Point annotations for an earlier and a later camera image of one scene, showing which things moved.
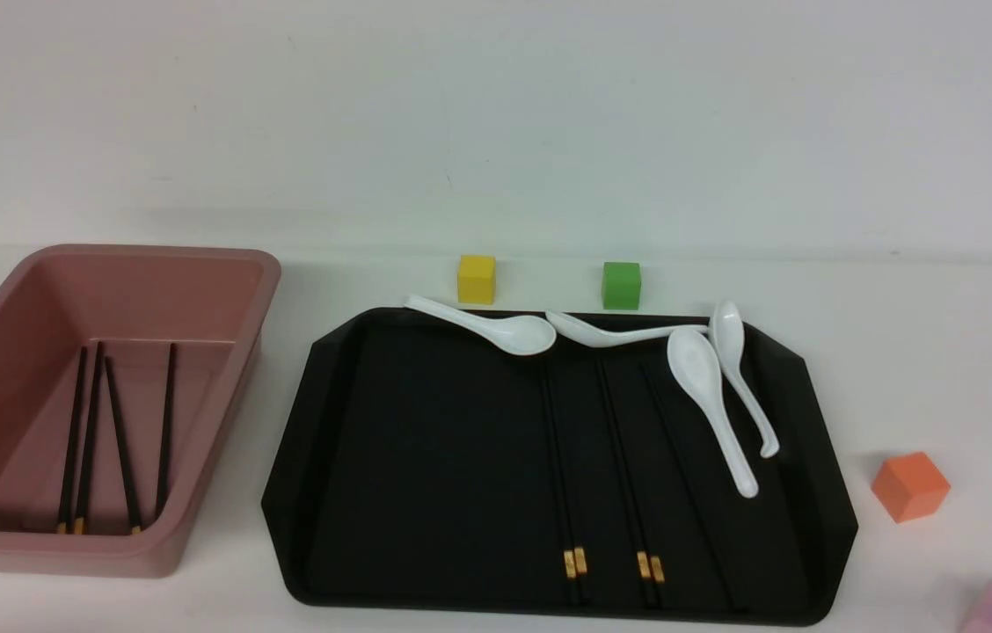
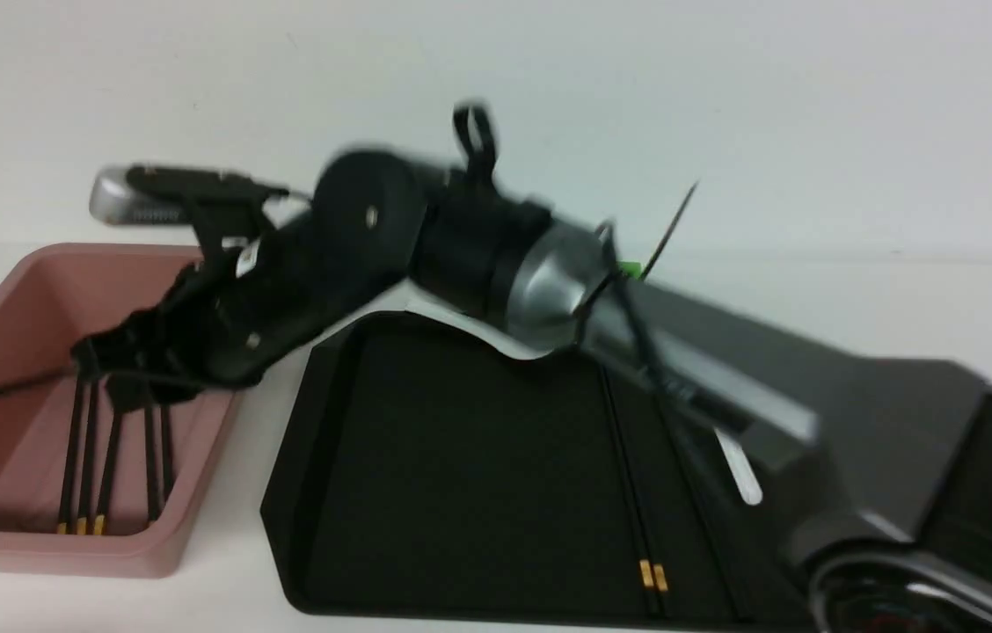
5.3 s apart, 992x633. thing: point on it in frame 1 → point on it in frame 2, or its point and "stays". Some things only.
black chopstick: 134,526 → 107,472
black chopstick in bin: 166,445 stays
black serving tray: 422,466 stays
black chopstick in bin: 82,514 stays
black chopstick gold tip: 579,561 → 151,488
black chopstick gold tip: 642,551 stays
